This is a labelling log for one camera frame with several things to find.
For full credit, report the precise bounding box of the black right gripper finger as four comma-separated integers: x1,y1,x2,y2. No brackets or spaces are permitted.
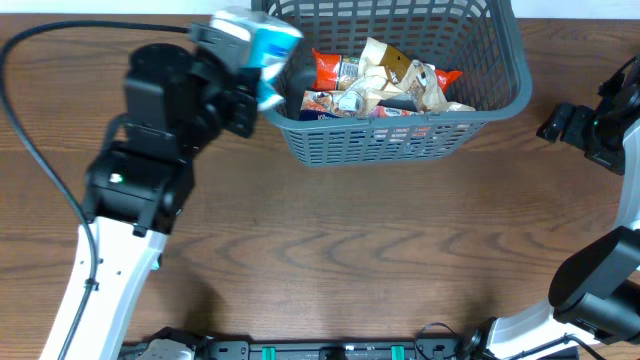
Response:
560,105,595,150
536,103,575,143

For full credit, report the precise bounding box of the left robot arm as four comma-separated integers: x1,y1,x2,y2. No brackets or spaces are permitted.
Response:
42,43,261,359

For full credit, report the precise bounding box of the Kleenex tissue multipack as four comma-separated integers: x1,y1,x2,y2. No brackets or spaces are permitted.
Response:
298,89,432,151

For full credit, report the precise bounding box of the San Remo spaghetti packet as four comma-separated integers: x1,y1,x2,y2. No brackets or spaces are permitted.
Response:
312,49,463,92

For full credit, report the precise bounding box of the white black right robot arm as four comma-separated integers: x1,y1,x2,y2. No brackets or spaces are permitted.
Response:
458,57,639,359

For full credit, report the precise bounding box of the grey plastic basket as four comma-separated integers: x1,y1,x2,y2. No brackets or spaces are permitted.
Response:
251,0,532,167

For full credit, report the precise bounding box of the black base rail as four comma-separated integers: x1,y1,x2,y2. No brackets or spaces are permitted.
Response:
119,327,581,360

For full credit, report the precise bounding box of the beige paper bag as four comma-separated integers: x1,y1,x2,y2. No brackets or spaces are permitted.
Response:
409,60,474,113

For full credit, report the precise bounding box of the blue white snack bag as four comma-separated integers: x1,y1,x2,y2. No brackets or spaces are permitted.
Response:
245,12,304,111

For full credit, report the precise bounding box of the teal white snack bag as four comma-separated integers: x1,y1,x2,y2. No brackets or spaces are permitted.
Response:
151,254,162,271

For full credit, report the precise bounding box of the beige brown snack bag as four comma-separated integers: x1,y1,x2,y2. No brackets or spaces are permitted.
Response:
333,37,422,117

